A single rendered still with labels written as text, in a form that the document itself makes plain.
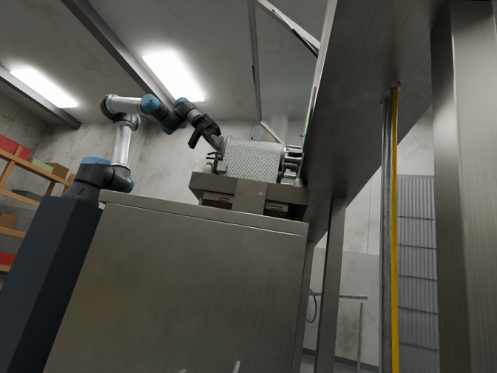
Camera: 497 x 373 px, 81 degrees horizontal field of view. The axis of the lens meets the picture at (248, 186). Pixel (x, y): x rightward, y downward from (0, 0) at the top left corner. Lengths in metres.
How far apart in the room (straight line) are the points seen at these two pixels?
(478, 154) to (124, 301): 0.85
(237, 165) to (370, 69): 0.71
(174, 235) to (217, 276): 0.17
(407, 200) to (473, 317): 4.98
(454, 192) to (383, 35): 0.32
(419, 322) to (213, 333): 4.35
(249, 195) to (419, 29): 0.60
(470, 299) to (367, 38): 0.44
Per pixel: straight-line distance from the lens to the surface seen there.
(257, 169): 1.20
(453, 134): 0.45
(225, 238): 0.86
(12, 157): 7.10
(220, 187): 0.97
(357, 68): 0.67
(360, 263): 5.05
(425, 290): 5.08
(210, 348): 0.86
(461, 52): 0.52
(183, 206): 0.92
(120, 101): 1.60
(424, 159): 5.74
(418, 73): 0.70
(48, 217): 1.43
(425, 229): 5.24
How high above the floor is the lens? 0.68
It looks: 20 degrees up
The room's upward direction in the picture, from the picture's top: 11 degrees clockwise
